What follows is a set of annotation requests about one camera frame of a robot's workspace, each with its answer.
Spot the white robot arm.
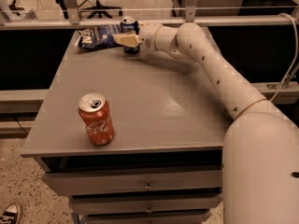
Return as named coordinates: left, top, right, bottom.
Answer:
left=114, top=22, right=299, bottom=224

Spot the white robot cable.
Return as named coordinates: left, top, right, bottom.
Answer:
left=269, top=12, right=299, bottom=103

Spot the grey metal railing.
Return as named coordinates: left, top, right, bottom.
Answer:
left=0, top=0, right=299, bottom=31

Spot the grey drawer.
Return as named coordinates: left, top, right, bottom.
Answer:
left=70, top=192, right=221, bottom=215
left=86, top=210, right=210, bottom=224
left=43, top=169, right=221, bottom=196

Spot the blue pepsi can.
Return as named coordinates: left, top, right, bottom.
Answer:
left=121, top=16, right=140, bottom=54

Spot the top grey drawer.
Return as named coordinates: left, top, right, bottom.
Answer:
left=43, top=169, right=221, bottom=196

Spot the grey drawer cabinet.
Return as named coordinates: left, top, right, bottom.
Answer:
left=20, top=26, right=233, bottom=224

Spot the red coca cola can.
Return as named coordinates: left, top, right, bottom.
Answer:
left=78, top=93, right=114, bottom=146

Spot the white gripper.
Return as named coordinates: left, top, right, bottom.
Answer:
left=113, top=22, right=162, bottom=51

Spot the bottom grey drawer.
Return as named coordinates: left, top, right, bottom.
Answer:
left=86, top=210, right=210, bottom=224

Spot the blue chip bag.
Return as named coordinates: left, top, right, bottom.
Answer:
left=75, top=25, right=121, bottom=49

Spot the middle grey drawer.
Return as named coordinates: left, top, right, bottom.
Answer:
left=70, top=192, right=221, bottom=215

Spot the black white sneaker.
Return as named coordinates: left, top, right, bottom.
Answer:
left=0, top=203, right=21, bottom=224

